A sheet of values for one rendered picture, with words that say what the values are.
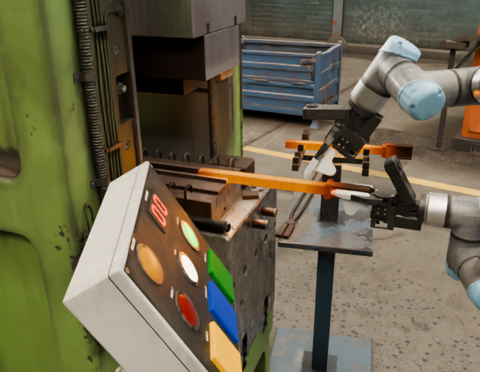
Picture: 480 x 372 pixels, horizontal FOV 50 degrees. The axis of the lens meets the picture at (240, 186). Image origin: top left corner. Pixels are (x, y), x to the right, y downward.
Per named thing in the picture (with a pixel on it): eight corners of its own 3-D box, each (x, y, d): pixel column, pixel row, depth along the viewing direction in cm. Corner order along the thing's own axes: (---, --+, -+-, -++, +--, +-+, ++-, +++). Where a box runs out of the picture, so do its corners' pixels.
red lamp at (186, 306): (206, 316, 70) (204, 288, 68) (191, 337, 66) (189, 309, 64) (185, 311, 71) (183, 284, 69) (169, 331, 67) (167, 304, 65)
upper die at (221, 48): (239, 64, 128) (238, 24, 125) (206, 81, 111) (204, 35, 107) (96, 55, 142) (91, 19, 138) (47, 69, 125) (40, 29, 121)
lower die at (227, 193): (241, 194, 143) (240, 165, 139) (211, 226, 126) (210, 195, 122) (111, 175, 157) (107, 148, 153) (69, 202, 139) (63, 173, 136)
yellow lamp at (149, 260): (170, 271, 67) (168, 242, 65) (153, 291, 63) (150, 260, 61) (150, 266, 68) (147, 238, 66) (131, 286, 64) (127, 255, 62)
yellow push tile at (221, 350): (241, 354, 76) (213, 319, 73) (245, 393, 69) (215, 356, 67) (230, 359, 76) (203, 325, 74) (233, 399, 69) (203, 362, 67)
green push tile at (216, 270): (232, 277, 95) (210, 247, 92) (235, 302, 88) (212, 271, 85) (224, 282, 95) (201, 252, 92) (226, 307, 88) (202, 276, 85)
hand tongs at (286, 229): (317, 171, 219) (317, 168, 219) (326, 173, 218) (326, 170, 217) (275, 237, 168) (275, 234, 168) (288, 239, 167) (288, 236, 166)
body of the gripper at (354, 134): (350, 164, 116) (381, 122, 110) (317, 143, 117) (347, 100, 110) (355, 153, 122) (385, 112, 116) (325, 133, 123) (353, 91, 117)
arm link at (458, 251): (453, 291, 114) (460, 249, 110) (439, 264, 124) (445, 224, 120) (489, 293, 113) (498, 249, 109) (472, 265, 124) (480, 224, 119)
